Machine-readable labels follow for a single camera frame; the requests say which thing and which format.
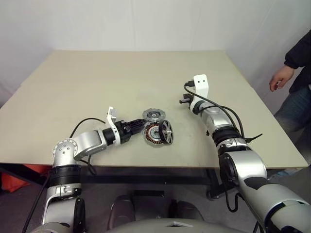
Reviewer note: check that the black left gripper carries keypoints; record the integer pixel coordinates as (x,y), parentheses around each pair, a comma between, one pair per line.
(124,132)

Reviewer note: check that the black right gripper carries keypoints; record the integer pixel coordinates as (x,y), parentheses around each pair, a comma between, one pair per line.
(189,99)

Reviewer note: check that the motor housing with copper stator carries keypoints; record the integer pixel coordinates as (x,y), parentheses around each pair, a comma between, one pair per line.
(150,136)

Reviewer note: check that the grey round motor lid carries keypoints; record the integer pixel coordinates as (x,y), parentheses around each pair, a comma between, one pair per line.
(153,114)

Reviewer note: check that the black spoked rotor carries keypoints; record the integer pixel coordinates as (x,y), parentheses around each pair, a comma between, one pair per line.
(167,132)

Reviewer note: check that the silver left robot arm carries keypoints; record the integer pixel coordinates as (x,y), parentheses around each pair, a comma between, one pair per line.
(85,143)

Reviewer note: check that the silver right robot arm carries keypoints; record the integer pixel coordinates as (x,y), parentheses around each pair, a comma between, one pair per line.
(245,165)

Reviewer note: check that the person's black sleeved forearm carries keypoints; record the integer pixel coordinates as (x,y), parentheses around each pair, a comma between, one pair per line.
(300,53)

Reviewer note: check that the person's bare hand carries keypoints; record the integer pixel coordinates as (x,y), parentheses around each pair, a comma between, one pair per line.
(281,77)

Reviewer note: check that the dark rounded shape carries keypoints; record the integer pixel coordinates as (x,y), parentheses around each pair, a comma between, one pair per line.
(185,211)
(121,211)

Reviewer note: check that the grey robot torso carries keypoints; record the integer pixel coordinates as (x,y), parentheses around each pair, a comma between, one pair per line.
(145,227)

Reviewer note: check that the person's blue jeans leg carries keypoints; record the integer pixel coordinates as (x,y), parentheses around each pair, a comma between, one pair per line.
(296,109)

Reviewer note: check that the person's black jacket torso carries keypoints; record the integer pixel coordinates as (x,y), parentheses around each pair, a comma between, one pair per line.
(302,80)

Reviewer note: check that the orange red object under table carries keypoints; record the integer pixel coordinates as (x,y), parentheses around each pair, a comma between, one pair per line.
(14,179)

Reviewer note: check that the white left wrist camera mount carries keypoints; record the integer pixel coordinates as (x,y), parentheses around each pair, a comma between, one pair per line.
(114,126)

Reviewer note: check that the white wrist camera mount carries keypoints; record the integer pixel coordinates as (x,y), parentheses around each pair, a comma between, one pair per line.
(200,85)
(114,126)

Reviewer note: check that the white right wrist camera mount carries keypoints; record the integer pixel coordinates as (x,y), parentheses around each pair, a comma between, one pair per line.
(200,85)

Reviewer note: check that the black table frame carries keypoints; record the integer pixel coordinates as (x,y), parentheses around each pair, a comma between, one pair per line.
(145,174)

